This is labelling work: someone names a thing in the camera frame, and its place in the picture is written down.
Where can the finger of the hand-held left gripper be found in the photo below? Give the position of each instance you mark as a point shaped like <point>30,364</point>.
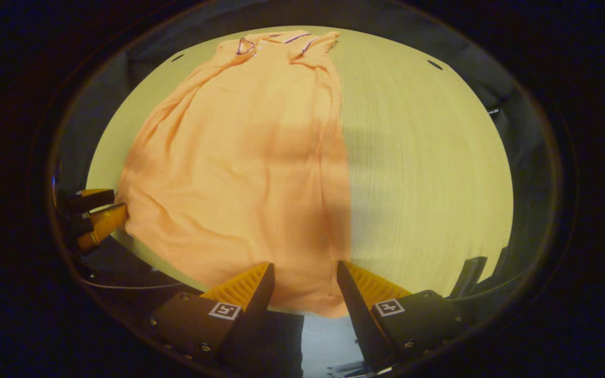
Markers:
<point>90,201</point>
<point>100,227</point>

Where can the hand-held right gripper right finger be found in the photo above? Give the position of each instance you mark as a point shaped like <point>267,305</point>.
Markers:
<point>357,315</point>

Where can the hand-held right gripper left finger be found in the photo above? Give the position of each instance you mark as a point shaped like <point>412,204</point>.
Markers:
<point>252,315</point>

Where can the orange T-shirt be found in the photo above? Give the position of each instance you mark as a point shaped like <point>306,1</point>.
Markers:
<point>244,168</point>

